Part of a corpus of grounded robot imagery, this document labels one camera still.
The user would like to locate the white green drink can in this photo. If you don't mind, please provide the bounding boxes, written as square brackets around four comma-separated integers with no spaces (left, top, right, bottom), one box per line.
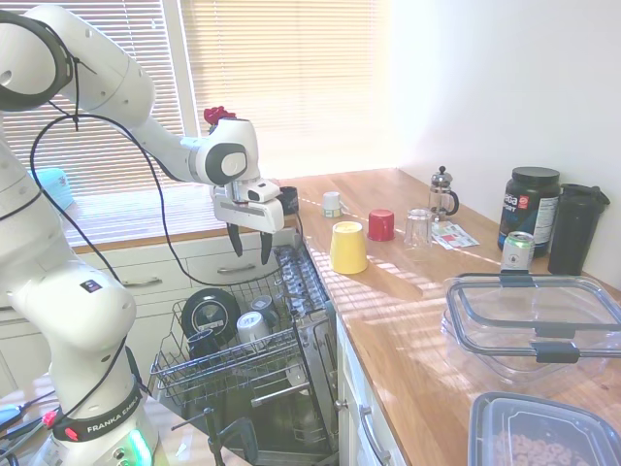
[500,230,536,274]

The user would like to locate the grey container with cereal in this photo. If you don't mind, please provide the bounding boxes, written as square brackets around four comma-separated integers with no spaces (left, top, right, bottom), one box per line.
[468,390,621,466]

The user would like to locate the clear lidded food container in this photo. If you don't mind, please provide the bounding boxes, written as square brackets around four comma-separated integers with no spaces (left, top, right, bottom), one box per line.
[440,272,621,389]

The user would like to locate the white printed mug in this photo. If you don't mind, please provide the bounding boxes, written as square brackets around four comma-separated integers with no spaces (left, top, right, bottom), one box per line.
[235,310,272,348]

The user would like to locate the red rose bouquet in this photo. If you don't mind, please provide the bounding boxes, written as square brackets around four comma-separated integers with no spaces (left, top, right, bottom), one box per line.
[203,105,238,135]

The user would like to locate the black round plate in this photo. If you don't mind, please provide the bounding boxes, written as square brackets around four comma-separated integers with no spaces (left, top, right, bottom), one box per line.
[180,286,243,341]

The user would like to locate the metal wire dish rack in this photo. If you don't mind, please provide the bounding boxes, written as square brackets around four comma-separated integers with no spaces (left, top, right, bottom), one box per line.
[148,271,311,409]

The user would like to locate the teal cloth object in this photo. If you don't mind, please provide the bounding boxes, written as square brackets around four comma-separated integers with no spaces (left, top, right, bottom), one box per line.
[32,167,78,211]

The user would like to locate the yellow cup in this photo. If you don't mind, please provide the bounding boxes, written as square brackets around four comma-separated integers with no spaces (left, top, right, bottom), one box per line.
[329,220,369,276]

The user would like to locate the glass French press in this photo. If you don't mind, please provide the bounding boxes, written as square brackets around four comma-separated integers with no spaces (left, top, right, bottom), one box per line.
[428,165,460,223]

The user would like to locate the narrow window blind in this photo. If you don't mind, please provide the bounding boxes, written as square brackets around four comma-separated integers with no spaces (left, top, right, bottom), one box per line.
[0,0,201,184]

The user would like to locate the glossy blue mug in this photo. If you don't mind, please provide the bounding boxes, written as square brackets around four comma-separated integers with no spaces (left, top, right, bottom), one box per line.
[186,328,222,361]

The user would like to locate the dark grey cup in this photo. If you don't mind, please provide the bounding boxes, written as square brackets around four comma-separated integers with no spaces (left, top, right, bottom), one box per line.
[249,293,281,327]

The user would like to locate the tall clear drinking glass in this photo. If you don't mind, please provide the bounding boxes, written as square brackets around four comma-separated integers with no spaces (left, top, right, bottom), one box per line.
[403,208,435,251]

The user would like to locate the red cup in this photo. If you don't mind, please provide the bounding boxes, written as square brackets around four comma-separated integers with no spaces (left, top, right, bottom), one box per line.
[366,208,397,243]

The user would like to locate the black protein powder tub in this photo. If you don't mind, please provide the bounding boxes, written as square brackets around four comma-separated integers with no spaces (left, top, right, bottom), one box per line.
[497,166,563,258]

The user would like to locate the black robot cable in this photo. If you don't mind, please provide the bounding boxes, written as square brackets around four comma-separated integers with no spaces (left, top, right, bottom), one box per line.
[27,94,285,423]

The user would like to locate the metal cabinet door handle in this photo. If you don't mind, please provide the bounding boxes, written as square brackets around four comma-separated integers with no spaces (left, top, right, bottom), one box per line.
[358,405,392,465]

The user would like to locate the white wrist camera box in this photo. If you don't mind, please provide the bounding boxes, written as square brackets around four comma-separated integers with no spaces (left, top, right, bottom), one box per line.
[242,178,283,205]

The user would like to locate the black camera stand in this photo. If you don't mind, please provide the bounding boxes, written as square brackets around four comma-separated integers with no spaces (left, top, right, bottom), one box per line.
[170,406,259,466]

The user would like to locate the white plastic cup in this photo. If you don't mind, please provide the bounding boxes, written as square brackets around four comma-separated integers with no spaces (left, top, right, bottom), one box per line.
[284,362,309,388]

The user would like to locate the dark navy printed mug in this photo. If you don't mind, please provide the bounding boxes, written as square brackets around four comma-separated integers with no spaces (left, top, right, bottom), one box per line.
[278,184,302,216]

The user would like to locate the small white cup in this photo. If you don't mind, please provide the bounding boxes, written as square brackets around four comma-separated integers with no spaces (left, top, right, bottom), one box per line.
[321,190,346,219]

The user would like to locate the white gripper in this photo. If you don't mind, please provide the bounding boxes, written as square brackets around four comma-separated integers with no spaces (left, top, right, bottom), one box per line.
[209,182,286,266]

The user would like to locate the grey cutlery tray rack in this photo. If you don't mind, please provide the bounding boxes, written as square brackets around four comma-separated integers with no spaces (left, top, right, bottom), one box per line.
[272,244,336,322]

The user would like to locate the printed paper leaflet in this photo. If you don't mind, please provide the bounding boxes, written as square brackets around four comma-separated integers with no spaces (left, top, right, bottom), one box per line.
[430,221,480,250]

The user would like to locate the open dishwasher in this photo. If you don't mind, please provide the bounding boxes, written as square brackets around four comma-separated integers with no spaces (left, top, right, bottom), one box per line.
[147,227,342,466]

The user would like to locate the black shaker bottle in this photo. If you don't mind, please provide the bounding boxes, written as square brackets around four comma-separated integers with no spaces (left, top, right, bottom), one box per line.
[547,183,611,277]

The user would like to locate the wide window blind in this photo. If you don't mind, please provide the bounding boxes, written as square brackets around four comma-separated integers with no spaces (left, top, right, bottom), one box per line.
[179,0,395,182]

